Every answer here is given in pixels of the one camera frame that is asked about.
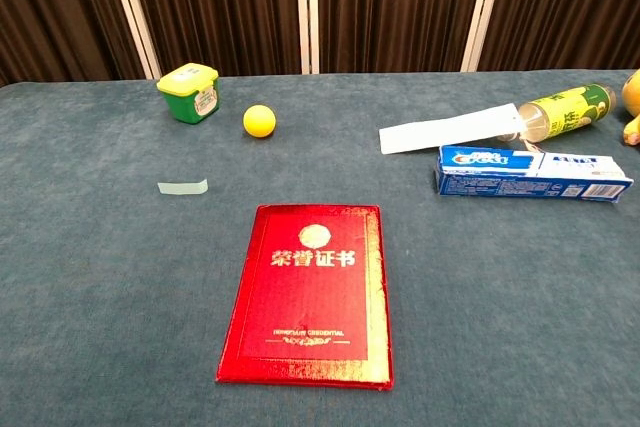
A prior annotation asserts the small pale green paper strip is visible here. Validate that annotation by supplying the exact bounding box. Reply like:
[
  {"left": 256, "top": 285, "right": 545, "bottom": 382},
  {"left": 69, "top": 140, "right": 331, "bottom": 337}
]
[{"left": 157, "top": 178, "right": 209, "bottom": 196}]

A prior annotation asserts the red gold certificate book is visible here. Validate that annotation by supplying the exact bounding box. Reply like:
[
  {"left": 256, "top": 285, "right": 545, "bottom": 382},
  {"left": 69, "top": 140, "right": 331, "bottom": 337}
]
[{"left": 215, "top": 203, "right": 395, "bottom": 392}]

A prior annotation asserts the yellow ball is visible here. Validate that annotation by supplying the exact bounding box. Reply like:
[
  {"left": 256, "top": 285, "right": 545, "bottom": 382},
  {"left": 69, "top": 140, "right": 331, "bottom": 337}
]
[{"left": 242, "top": 104, "right": 277, "bottom": 139}]

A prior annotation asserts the green box with yellow lid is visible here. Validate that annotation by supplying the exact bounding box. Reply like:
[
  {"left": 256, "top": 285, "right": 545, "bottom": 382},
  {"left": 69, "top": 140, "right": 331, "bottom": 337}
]
[{"left": 156, "top": 62, "right": 221, "bottom": 125}]

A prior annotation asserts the dark folding screen panel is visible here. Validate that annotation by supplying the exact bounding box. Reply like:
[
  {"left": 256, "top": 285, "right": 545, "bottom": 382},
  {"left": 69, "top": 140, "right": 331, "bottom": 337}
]
[
  {"left": 462, "top": 0, "right": 640, "bottom": 73},
  {"left": 114, "top": 0, "right": 312, "bottom": 79},
  {"left": 0, "top": 0, "right": 162, "bottom": 88},
  {"left": 307, "top": 0, "right": 506, "bottom": 74}
]

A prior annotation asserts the blue white toothpaste box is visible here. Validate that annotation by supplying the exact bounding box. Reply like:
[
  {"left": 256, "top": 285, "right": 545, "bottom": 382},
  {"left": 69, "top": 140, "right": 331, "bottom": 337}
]
[{"left": 432, "top": 144, "right": 635, "bottom": 205}]

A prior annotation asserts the blue felt table cloth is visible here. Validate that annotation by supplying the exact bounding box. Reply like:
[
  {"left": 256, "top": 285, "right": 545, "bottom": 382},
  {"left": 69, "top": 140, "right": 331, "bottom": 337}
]
[{"left": 0, "top": 68, "right": 640, "bottom": 427}]

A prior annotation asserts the green yellow drink bottle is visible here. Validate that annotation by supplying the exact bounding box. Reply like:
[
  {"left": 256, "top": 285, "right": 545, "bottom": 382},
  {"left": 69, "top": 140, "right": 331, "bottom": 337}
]
[{"left": 497, "top": 82, "right": 618, "bottom": 144}]

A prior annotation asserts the yellow fruit at edge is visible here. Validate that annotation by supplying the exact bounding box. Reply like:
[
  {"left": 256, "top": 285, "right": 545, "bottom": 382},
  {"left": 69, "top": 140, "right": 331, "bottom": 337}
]
[{"left": 620, "top": 68, "right": 640, "bottom": 147}]

